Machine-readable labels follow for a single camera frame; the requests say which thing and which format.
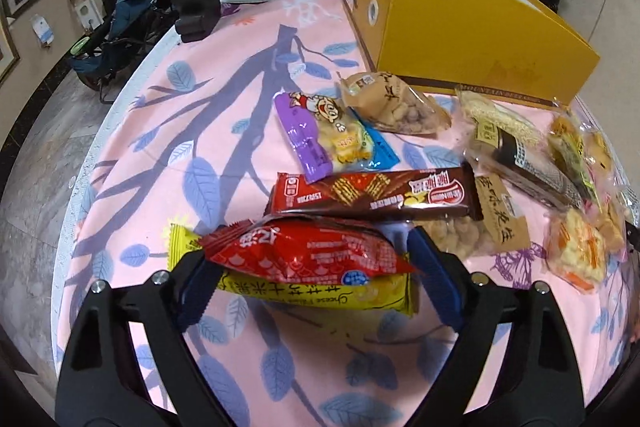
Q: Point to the rice cracker bag orange label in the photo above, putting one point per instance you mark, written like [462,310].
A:
[575,250]

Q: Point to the tan peanut bag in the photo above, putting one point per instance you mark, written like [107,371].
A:
[389,104]

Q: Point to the sesame bar clear wrapper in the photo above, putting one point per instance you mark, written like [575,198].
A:
[475,106]

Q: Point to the small yellow snack packet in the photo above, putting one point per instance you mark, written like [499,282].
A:
[385,293]

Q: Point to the yellow shoe box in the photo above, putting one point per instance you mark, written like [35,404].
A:
[515,50]

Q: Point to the green clear snack bag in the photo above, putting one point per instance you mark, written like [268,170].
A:
[581,153]

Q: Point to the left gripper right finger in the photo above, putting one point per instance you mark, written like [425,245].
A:
[538,383]

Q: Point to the brown red wafer bar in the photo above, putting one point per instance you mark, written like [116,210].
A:
[425,194]

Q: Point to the purple cartoon snack packet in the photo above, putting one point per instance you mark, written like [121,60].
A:
[328,138]

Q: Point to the white wall thermostat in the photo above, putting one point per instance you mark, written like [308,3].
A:
[42,30]

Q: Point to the pink floral tablecloth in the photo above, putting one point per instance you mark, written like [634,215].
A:
[201,146]

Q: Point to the red snack packet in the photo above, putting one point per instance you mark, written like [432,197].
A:
[307,250]

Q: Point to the blue baby stroller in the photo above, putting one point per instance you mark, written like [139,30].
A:
[129,32]

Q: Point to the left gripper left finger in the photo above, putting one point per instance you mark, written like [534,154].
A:
[100,381]

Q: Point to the dark label clear snack tube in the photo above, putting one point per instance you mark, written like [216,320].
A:
[495,150]

